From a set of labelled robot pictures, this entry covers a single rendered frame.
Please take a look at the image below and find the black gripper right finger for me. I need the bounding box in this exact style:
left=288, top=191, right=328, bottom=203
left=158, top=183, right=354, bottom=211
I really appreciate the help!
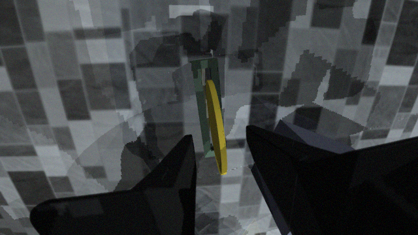
left=246, top=125, right=418, bottom=235

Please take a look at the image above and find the gold coin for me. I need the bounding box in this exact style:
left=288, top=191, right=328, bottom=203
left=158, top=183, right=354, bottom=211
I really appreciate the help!
left=206, top=80, right=227, bottom=175

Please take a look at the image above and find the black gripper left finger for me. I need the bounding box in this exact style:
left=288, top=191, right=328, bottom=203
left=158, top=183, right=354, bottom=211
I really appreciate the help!
left=29, top=134, right=197, bottom=235

